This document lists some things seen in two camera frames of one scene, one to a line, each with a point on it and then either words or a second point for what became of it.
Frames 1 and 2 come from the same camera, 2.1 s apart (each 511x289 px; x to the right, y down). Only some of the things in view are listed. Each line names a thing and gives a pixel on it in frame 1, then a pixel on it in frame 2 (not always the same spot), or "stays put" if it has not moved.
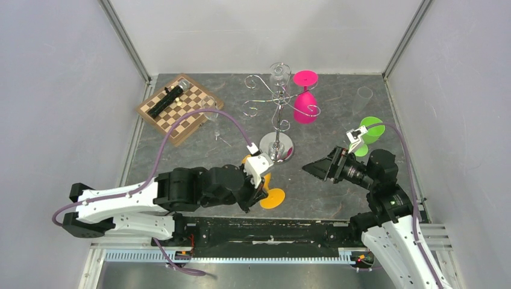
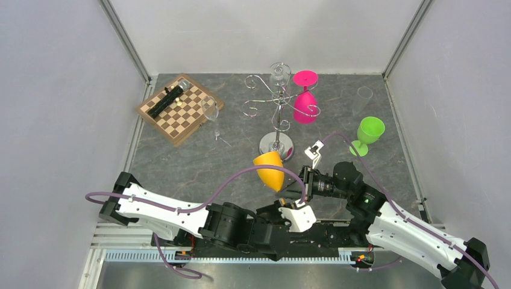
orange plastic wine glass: [276, 197] → [274, 177]
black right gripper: [331, 166] → [307, 174]
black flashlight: [171, 95] stays put
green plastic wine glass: [372, 136] stays put
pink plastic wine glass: [305, 106] stays put
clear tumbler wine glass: [279, 73] stays put
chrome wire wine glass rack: [276, 147] stays put
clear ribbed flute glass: [364, 94] stays put
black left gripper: [255, 194] → [275, 209]
